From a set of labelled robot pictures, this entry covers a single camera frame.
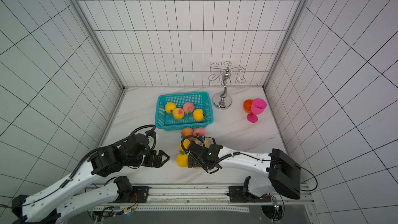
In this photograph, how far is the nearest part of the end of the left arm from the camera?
59 cm

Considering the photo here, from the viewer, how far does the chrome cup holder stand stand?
2.93 ft

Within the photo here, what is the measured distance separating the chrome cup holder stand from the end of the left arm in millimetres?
496
